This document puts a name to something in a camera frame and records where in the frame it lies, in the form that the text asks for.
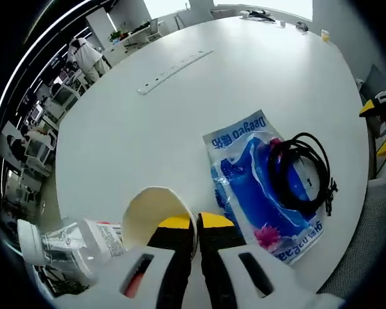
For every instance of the white table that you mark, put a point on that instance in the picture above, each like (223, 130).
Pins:
(179, 112)

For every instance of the grey office chair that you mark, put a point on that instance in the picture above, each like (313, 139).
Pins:
(357, 241)

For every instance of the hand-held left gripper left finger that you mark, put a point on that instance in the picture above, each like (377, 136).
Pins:
(167, 267)

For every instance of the white table power strip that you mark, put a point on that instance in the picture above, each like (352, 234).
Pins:
(176, 71)

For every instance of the white office chair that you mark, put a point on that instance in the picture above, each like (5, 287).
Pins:
(154, 29)

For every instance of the white leaf-print paper cup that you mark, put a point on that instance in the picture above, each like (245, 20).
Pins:
(154, 202)

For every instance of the blue wet wipes packet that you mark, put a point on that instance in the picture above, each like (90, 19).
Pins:
(244, 180)

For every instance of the green potted plant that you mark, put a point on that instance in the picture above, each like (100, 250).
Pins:
(115, 33)

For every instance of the clear plastic water bottle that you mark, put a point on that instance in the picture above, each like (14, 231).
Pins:
(83, 244)

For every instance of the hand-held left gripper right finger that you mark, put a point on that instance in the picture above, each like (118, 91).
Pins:
(218, 267)

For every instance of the small yellow cup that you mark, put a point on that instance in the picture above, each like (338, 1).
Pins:
(324, 33)

